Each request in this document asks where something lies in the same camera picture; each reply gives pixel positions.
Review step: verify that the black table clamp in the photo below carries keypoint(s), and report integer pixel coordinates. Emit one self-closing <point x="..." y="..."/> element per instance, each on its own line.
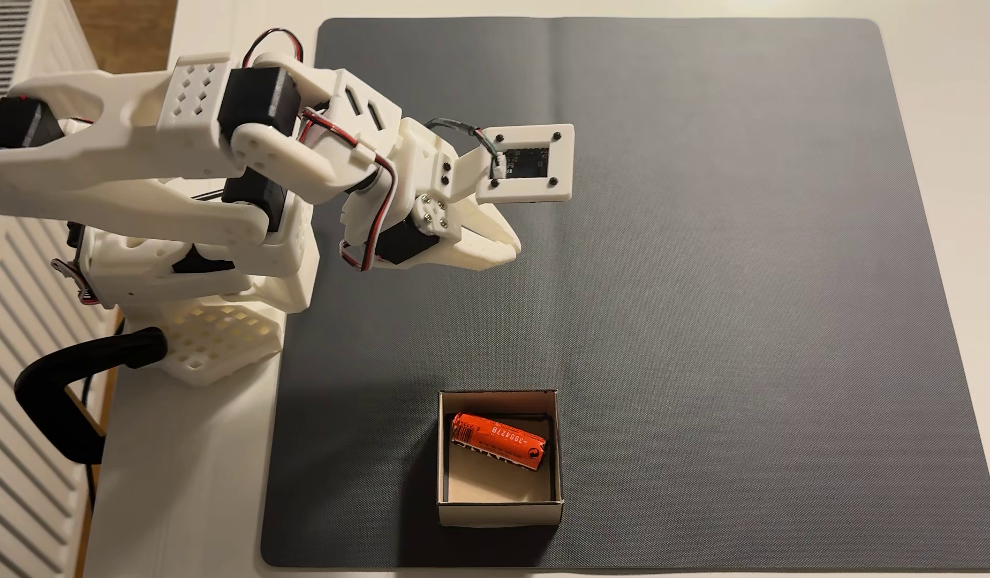
<point x="53" y="393"/>

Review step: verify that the white radiator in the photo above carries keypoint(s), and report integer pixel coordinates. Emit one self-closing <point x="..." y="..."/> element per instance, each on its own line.
<point x="13" y="361"/>

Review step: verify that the dark grey textured mat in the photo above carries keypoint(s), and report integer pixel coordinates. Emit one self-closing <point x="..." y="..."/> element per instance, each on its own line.
<point x="744" y="321"/>

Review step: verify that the red cylindrical battery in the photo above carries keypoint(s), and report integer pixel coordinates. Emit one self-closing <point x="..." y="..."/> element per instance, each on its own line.
<point x="499" y="440"/>

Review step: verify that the white square camera mount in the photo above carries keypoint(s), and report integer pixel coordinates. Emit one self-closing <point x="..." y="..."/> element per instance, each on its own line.
<point x="563" y="160"/>

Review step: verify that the small open cardboard box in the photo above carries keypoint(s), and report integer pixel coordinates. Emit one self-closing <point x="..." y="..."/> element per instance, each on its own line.
<point x="462" y="490"/>

